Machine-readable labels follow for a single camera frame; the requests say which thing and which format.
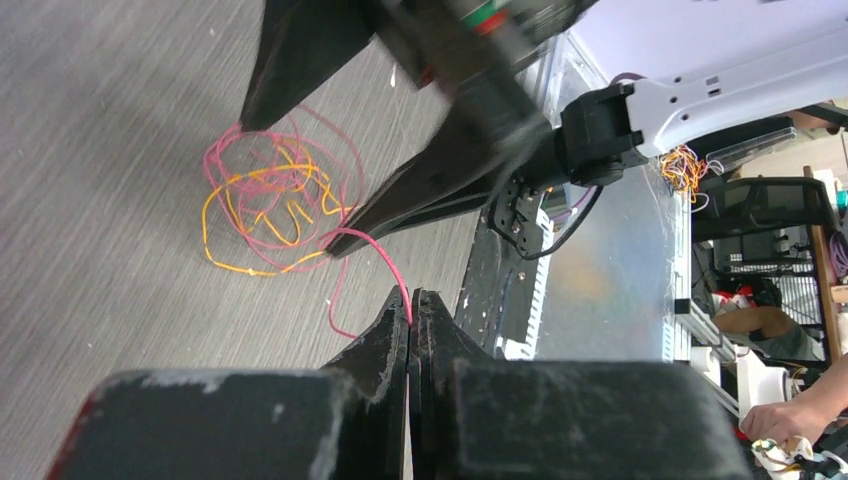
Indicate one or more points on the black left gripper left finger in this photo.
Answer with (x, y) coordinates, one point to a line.
(343, 420)

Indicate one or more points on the white slotted cable duct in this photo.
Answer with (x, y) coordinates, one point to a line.
(520, 314)

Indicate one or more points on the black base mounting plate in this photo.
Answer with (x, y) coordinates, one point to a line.
(513, 227)

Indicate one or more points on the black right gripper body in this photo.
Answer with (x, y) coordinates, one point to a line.
(472, 50)

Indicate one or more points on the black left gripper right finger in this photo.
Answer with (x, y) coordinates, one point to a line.
(476, 417)

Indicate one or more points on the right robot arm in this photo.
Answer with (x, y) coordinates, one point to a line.
(707, 66)

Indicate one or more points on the person's hand in background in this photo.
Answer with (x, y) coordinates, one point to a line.
(805, 416)

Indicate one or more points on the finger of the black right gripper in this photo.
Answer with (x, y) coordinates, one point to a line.
(463, 168)
(301, 45)

